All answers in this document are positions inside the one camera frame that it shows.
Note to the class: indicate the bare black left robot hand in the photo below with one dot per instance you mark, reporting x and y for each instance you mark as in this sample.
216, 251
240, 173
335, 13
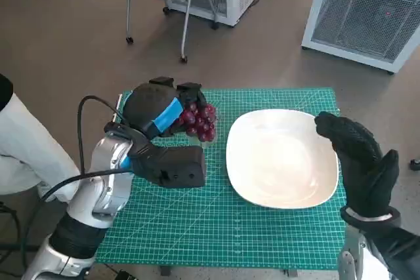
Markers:
147, 103

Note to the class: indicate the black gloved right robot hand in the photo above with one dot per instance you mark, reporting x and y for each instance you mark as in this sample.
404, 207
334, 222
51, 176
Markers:
364, 168

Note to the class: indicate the red toy grape bunch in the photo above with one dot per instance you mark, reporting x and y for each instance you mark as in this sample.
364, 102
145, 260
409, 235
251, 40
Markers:
203, 122

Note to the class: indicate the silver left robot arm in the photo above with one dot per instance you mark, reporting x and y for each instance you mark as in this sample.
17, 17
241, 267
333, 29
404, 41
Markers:
108, 158

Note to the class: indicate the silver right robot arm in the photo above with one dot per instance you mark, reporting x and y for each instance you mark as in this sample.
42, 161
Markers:
349, 257

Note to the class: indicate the white plate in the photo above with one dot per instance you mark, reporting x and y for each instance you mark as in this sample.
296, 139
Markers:
279, 162

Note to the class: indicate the black caster wheel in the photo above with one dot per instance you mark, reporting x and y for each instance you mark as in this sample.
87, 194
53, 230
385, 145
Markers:
415, 164

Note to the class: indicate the person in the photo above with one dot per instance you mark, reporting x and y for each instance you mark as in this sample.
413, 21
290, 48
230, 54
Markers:
29, 142

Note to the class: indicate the green cutting mat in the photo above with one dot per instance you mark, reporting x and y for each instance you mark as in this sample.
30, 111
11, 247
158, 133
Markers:
213, 227

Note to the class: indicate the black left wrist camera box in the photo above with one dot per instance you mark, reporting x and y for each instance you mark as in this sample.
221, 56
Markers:
177, 165

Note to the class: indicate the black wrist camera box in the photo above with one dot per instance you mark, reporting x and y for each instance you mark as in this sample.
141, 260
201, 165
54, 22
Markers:
177, 165
400, 253

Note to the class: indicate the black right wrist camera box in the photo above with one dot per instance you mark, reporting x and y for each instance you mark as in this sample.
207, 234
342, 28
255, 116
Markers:
400, 253

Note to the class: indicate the black table bracket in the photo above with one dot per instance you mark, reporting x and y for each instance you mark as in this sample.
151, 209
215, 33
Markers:
165, 271

